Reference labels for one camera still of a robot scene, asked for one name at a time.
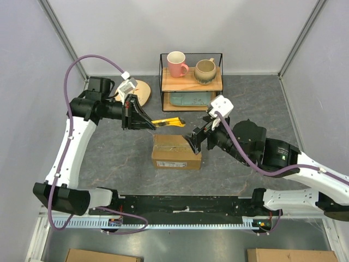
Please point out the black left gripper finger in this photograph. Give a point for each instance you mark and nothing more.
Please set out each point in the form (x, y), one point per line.
(141, 112)
(142, 124)

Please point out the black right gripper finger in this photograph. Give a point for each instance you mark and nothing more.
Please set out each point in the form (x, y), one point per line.
(190, 136)
(195, 144)

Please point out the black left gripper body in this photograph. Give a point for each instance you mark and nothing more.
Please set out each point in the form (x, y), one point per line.
(127, 114)

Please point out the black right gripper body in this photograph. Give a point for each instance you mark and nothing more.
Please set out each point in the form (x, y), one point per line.
(212, 136)

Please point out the yellow utility knife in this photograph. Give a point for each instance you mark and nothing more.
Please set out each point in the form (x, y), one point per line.
(176, 121)

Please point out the brown cardboard express box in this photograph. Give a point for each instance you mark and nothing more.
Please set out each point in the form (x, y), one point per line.
(174, 152)

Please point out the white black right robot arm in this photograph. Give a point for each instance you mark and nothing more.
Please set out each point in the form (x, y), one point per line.
(327, 189)

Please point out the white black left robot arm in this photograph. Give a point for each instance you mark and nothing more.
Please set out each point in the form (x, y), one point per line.
(59, 192)

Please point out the cardboard box bottom right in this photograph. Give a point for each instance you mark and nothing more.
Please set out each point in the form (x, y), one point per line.
(289, 255)

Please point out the cardboard box bottom left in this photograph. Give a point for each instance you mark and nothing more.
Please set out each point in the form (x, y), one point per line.
(80, 255)

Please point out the beige plate with bird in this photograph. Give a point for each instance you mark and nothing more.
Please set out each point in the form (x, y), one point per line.
(143, 91)

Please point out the teal rectangular ceramic tray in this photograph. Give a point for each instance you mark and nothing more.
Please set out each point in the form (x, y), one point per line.
(190, 98)

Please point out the pink ceramic mug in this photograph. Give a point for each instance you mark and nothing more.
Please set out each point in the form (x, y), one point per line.
(176, 64)

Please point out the beige stoneware mug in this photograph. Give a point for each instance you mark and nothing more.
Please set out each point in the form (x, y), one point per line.
(205, 71)

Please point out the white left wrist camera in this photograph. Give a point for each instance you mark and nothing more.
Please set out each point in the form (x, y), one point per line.
(126, 87)

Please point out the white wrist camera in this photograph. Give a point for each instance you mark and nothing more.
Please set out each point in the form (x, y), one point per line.
(126, 87)
(219, 104)

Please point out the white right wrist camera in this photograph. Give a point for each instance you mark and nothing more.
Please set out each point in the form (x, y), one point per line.
(219, 104)

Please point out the black wire wooden shelf rack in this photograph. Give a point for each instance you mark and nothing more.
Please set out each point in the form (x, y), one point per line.
(188, 83)

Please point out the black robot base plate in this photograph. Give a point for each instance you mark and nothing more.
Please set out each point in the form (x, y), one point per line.
(176, 208)

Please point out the grey slotted cable duct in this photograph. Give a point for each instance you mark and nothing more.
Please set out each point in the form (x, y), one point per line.
(111, 223)

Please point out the aluminium frame rail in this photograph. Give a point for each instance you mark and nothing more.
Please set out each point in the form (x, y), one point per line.
(54, 20)

